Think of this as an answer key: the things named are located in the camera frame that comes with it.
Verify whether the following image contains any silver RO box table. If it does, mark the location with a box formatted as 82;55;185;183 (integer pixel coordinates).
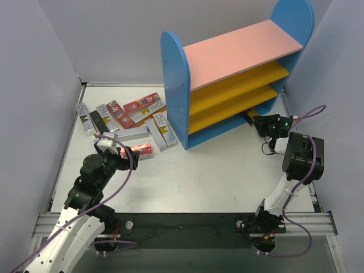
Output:
241;108;260;126

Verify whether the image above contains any silver RO toothpaste box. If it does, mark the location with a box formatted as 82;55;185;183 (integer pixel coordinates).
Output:
76;102;97;136

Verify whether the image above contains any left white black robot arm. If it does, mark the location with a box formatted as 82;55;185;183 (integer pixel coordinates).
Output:
24;147;140;272

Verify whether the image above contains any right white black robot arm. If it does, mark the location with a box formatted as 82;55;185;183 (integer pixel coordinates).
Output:
252;114;325;234

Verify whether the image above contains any blue shelf with coloured boards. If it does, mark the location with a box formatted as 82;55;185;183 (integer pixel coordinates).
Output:
160;1;315;149

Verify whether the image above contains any red 3D toothpaste box lower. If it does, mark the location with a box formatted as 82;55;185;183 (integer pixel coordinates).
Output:
130;143;153;160

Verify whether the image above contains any black toothpaste box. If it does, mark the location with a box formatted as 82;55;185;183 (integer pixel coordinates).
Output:
90;110;110;134

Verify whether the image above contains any plain silver box horizontal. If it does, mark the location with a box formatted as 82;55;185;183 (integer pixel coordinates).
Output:
113;125;148;142

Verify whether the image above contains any red 3D toothpaste box upright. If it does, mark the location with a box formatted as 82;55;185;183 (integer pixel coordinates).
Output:
106;100;135;129

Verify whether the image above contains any plain silver box diagonal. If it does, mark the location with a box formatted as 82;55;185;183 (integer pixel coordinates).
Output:
144;118;167;151

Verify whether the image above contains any orange white RO toothpaste box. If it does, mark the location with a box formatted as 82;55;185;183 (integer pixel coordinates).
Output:
131;100;166;126

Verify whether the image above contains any red 3D toothpaste box top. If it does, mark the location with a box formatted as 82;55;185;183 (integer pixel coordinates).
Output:
123;92;160;114

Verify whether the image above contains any aluminium frame rail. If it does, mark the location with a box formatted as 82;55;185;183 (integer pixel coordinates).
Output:
32;212;338;238

